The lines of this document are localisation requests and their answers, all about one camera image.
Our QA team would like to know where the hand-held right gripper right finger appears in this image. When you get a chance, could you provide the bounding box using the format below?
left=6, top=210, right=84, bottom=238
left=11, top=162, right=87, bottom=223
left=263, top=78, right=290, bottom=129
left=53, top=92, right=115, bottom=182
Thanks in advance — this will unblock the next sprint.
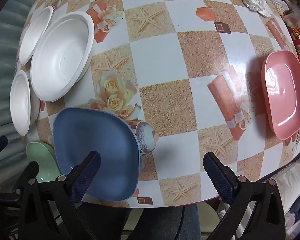
left=203, top=152, right=286, bottom=240

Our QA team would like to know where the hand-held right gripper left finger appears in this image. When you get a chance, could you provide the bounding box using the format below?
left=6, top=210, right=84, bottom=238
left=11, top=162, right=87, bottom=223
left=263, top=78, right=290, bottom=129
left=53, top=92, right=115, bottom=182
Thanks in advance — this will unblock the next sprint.
left=16, top=151, right=101, bottom=240

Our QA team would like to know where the green plate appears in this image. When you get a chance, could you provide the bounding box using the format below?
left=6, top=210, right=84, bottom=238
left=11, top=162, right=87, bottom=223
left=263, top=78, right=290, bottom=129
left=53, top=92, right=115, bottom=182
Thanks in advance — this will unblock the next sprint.
left=26, top=142, right=62, bottom=183

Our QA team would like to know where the blue square plate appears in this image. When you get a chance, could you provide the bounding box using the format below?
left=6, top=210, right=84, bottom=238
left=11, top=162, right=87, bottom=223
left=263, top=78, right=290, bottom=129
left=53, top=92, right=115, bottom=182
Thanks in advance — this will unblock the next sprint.
left=52, top=107, right=141, bottom=202

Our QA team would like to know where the small white foam bowl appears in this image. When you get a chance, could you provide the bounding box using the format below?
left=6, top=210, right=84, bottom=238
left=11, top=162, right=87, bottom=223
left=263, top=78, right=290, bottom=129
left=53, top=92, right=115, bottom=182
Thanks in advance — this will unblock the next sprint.
left=10, top=70, right=41, bottom=137

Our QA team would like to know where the pale plastic chair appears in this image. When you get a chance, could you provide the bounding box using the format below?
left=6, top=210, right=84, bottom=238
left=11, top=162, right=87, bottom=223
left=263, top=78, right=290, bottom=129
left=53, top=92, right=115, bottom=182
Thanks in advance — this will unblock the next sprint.
left=199, top=201, right=227, bottom=240

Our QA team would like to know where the white cushion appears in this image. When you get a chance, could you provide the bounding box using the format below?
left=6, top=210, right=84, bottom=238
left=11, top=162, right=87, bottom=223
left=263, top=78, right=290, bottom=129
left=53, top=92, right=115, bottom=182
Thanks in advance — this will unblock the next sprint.
left=271, top=155, right=300, bottom=222

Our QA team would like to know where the pale green curtain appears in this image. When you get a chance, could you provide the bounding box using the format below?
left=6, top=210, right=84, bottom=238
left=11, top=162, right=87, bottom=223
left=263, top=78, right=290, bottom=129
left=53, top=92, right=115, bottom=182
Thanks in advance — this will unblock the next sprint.
left=0, top=0, right=44, bottom=180

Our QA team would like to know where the pink square plate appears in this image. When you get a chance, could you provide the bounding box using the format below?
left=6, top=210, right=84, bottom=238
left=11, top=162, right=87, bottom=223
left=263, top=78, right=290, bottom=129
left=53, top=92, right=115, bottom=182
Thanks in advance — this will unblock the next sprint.
left=261, top=50, right=300, bottom=140

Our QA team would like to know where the large white foam bowl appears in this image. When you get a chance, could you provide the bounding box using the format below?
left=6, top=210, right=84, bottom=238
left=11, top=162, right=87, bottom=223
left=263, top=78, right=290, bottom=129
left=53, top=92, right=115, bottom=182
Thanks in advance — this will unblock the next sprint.
left=30, top=11, right=94, bottom=103

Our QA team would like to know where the white foam plate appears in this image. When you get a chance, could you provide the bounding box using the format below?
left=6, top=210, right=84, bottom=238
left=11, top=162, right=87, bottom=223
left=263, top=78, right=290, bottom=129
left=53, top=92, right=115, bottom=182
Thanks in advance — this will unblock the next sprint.
left=18, top=6, right=54, bottom=66

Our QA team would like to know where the checkered printed tablecloth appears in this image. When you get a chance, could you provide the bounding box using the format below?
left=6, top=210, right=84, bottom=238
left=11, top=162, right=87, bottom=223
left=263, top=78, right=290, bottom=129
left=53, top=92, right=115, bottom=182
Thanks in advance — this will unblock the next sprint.
left=15, top=0, right=300, bottom=208

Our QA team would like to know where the crumpled white wrapper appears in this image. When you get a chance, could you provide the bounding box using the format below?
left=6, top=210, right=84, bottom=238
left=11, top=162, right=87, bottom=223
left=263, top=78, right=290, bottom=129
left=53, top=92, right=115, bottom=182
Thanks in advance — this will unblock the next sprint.
left=241, top=0, right=272, bottom=18

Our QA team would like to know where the white ribbed basket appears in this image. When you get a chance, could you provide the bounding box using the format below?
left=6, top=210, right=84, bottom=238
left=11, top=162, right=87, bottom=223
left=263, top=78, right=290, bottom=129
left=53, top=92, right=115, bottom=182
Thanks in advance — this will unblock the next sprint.
left=269, top=0, right=290, bottom=15

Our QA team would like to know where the black cable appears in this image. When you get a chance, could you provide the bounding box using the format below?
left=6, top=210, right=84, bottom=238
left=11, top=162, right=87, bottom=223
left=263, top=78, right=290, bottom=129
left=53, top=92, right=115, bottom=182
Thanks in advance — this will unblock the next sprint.
left=176, top=204, right=186, bottom=240

